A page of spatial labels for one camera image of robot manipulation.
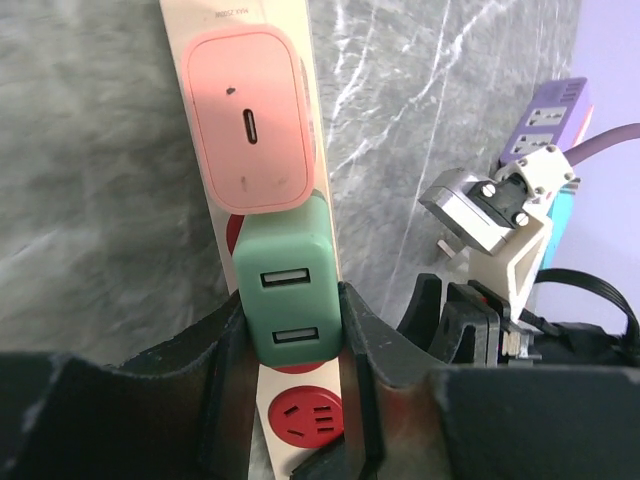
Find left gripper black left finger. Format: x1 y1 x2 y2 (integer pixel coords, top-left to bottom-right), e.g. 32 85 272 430
1 296 258 479

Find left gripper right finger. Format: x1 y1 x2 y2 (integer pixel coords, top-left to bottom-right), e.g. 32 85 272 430
339 283 639 479

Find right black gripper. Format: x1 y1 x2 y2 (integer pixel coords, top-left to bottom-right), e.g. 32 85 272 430
397 272 639 367

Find teal power strip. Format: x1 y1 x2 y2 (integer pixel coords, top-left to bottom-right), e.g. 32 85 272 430
541 192 574 269

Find green plug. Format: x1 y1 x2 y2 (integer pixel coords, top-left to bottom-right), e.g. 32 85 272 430
232 195 342 368

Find purple power strip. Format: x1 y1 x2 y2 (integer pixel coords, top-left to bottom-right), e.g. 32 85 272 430
499 77 594 167

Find salmon plug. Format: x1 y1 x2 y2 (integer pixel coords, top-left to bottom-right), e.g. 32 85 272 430
181 24 315 215

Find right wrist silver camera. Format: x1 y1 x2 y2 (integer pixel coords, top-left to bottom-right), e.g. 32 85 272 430
419 168 528 255

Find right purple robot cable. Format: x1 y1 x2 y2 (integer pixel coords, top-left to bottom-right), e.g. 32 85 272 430
567 122 640 166

